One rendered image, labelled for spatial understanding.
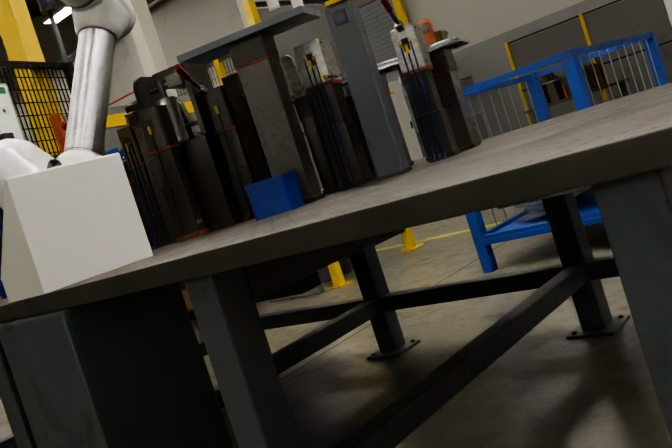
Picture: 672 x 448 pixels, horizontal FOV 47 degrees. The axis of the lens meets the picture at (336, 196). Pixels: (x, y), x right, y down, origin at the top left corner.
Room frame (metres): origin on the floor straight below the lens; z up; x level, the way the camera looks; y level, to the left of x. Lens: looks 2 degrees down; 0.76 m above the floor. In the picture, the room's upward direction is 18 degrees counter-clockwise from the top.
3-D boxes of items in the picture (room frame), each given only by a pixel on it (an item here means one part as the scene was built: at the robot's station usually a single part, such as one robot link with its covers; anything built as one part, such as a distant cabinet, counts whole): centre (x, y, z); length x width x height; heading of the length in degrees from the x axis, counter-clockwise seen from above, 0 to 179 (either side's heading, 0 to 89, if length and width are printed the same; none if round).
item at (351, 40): (1.93, -0.16, 0.92); 0.08 x 0.08 x 0.44; 70
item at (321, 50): (2.14, -0.06, 0.90); 0.13 x 0.08 x 0.41; 160
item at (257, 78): (2.03, 0.09, 0.92); 0.10 x 0.08 x 0.45; 70
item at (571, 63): (4.21, -1.31, 0.47); 1.20 x 0.80 x 0.95; 139
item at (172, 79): (2.26, 0.35, 0.94); 0.18 x 0.13 x 0.49; 70
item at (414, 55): (2.05, -0.30, 0.88); 0.12 x 0.07 x 0.36; 160
